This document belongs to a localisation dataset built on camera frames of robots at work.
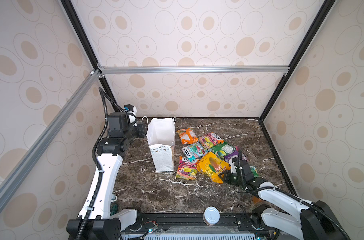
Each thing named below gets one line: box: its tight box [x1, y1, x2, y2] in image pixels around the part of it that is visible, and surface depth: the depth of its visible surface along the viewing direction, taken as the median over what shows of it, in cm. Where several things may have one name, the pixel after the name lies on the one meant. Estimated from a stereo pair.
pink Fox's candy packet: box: [198, 132, 224, 150], surface depth 103 cm
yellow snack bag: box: [196, 152, 231, 184], surface depth 89 cm
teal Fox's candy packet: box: [181, 143, 208, 162], surface depth 99 cm
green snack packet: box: [208, 142, 236, 160], surface depth 99 cm
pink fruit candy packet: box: [175, 156, 200, 180], surface depth 91 cm
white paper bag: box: [146, 116, 176, 172], surface depth 84 cm
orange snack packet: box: [176, 128, 199, 145], surface depth 107 cm
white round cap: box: [202, 206, 221, 226], surface depth 73 cm
